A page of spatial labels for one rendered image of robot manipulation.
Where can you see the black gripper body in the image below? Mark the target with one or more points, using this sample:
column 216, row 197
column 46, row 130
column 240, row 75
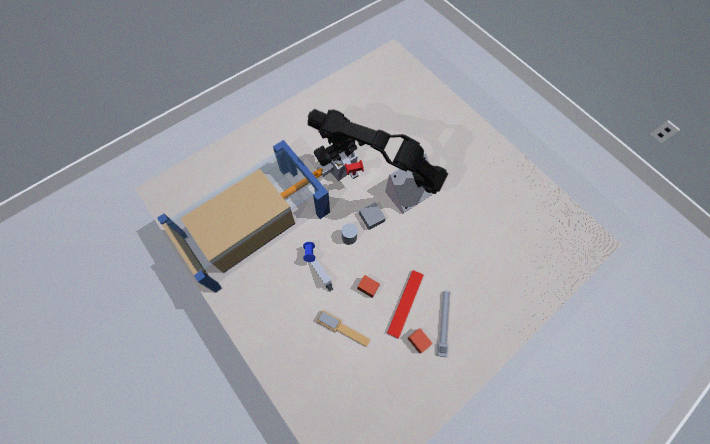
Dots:
column 323, row 155

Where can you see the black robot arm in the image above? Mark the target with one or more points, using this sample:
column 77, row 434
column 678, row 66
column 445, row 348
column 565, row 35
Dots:
column 410, row 156

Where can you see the red flat bar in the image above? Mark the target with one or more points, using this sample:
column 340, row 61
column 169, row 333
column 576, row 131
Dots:
column 405, row 304

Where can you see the grey cylinder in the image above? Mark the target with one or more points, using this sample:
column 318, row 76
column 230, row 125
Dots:
column 349, row 233

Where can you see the grey handle with blue knob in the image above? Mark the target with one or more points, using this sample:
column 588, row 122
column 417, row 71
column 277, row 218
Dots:
column 309, row 257

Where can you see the reddish-brown block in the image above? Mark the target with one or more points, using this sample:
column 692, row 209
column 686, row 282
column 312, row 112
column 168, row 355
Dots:
column 420, row 341
column 368, row 286

